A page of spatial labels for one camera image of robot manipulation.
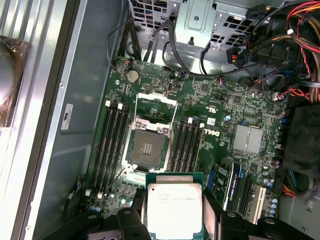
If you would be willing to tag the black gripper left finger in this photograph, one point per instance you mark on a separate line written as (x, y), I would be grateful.
(125, 225)

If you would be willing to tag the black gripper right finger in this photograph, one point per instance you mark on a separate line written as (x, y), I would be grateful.
(232, 227)

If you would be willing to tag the silver topped CPU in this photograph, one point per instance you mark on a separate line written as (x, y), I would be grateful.
(172, 200)

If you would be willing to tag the metal socket cover frame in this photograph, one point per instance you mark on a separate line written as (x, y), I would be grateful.
(156, 96)

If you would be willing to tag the black expansion slot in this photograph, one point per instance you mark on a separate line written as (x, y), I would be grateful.
(246, 197)

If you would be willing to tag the white expansion slot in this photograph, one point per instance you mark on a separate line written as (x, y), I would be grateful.
(258, 205)

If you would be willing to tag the black RAM slot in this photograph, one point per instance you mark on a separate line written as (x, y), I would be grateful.
(104, 150)
(197, 150)
(117, 150)
(176, 150)
(183, 150)
(98, 150)
(110, 150)
(190, 150)

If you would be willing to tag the CPU socket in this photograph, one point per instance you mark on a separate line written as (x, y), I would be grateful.
(150, 150)

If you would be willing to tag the black graphics card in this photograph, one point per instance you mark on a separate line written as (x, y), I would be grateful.
(236, 182)

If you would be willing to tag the silver power supply unit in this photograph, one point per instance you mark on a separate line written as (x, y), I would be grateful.
(292, 222)

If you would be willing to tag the silver chipset heatsink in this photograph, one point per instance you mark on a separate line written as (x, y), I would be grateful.
(247, 138)

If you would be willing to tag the black plastic shroud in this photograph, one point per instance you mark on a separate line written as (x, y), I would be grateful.
(305, 140)

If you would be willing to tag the white case sticker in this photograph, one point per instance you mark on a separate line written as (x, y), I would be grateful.
(67, 116)

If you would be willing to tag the green motherboard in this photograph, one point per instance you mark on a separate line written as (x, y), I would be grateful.
(225, 100)

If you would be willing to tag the silver coin battery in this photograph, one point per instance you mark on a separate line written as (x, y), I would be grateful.
(132, 76)

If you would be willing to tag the black and silver PC case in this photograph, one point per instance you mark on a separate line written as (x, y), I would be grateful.
(82, 75)

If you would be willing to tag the black power plug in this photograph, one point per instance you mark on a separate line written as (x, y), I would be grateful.
(237, 57)

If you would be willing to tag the silver metal drive cage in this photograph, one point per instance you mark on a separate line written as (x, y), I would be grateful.
(197, 22)

